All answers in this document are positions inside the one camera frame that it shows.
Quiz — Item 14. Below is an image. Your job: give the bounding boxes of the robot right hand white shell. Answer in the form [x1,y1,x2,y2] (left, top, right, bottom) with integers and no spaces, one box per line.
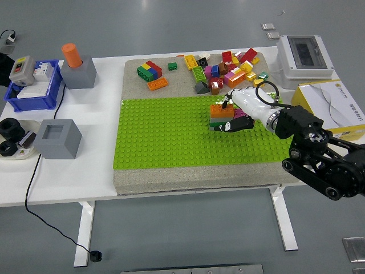
[213,87,279,132]

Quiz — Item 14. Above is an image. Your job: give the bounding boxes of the yellow and white cardboard box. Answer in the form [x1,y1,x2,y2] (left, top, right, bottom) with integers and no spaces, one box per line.
[290,79,365,141]

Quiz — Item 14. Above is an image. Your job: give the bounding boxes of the large orange toy brick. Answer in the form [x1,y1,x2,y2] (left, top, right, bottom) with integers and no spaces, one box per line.
[228,70,247,89]

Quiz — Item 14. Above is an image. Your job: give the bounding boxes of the yellow and white brick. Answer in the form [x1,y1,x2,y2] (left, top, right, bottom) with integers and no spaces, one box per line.
[238,60,254,74]

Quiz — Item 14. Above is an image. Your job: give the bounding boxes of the red long toy brick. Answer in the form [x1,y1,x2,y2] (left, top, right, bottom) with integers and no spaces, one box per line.
[238,47,258,64]

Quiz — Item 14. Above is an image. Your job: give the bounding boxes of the dark grey sloped brick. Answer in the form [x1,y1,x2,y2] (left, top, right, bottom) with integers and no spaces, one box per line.
[194,80,209,95]

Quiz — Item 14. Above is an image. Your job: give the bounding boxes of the lime long toy brick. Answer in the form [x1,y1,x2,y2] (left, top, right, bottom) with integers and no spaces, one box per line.
[191,66,206,83]

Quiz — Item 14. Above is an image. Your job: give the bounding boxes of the yellow long toy brick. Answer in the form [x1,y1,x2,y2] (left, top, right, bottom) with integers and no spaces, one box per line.
[183,54,198,71]

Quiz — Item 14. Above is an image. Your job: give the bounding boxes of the green studded baseplate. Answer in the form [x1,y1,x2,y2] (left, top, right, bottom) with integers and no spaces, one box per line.
[112,94,294,171]

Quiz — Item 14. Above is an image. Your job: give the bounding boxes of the orange flat toy brick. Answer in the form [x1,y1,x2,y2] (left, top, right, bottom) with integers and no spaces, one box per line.
[147,77,169,91]

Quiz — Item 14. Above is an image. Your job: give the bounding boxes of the red clustered brick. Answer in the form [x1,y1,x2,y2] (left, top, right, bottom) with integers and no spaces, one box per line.
[144,60,163,78]

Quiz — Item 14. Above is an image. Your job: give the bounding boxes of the dark green clustered brick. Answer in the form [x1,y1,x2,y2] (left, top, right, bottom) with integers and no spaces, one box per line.
[136,66,152,83]

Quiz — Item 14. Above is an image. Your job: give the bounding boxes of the white electrical distribution box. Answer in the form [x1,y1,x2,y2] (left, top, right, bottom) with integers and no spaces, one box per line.
[269,34,335,91]

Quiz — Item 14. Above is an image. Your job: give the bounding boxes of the grey-brown mat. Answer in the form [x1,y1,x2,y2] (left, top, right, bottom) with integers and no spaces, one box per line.
[112,51,303,197]

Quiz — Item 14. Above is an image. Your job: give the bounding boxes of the white table leg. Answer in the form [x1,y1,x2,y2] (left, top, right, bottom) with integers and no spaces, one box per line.
[73,201,96,268]
[269,187,299,252]

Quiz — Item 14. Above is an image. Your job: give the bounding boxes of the grey block with round hole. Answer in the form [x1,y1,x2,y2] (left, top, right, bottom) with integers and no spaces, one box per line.
[59,54,97,90]

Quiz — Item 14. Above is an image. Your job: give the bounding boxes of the long metal floor plate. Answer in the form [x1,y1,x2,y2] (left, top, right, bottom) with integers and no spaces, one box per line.
[120,264,265,274]

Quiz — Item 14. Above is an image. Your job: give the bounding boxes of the orange cylinder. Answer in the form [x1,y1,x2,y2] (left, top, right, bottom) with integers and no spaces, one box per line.
[60,43,83,69]

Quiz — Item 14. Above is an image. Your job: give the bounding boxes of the grey block with square hole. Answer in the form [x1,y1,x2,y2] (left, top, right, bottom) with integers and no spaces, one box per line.
[33,119,83,160]

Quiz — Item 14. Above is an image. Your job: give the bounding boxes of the white circuit breaker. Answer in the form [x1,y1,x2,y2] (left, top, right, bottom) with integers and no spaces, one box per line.
[33,62,55,82]

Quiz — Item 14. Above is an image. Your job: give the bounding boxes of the blue plastic bin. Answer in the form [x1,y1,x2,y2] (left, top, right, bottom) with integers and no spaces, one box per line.
[2,59,63,113]

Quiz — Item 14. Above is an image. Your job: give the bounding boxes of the brown and white part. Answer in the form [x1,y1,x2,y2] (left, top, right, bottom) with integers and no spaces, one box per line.
[18,130,37,149]

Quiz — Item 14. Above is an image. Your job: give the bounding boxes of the white plate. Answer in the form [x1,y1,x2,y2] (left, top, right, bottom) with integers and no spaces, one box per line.
[0,119,40,162]

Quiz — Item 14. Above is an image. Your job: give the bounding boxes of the small black nut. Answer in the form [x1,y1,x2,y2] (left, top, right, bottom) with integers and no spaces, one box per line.
[0,141,19,157]

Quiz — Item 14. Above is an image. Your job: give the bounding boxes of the floor power socket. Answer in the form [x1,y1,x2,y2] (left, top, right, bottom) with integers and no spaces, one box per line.
[0,30,18,45]

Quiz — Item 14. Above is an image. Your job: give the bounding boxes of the large black nut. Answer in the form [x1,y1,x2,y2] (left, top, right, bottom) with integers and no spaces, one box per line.
[0,117,25,140]

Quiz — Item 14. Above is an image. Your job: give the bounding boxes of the black cable with plug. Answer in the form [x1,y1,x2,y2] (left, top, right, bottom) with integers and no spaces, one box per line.
[24,84,103,263]

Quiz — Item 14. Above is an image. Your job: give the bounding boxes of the grey push-button switch box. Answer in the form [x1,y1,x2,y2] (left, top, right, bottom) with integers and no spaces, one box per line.
[7,55,35,86]

